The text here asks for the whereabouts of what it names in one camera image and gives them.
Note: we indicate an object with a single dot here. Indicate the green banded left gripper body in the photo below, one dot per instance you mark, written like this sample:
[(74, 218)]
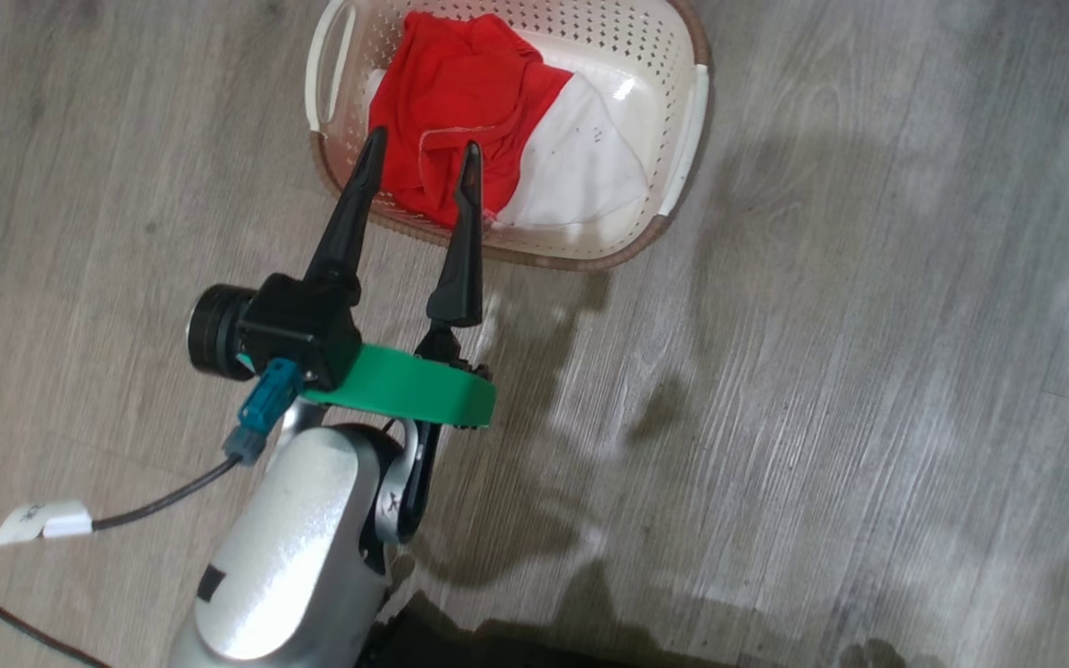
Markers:
[(414, 391)]

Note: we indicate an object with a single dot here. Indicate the red garment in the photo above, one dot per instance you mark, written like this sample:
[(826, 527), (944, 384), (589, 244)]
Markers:
[(460, 102)]

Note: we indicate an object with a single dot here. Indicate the cream perforated laundry basket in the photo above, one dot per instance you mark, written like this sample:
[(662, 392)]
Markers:
[(655, 102)]

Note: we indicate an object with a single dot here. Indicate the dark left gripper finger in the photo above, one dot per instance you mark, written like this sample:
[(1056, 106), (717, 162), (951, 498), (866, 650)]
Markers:
[(349, 218), (463, 250)]

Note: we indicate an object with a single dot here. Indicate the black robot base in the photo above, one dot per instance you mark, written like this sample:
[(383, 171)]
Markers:
[(460, 649)]

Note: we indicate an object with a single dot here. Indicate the white garment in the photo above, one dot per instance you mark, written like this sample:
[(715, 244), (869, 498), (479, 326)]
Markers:
[(581, 158)]

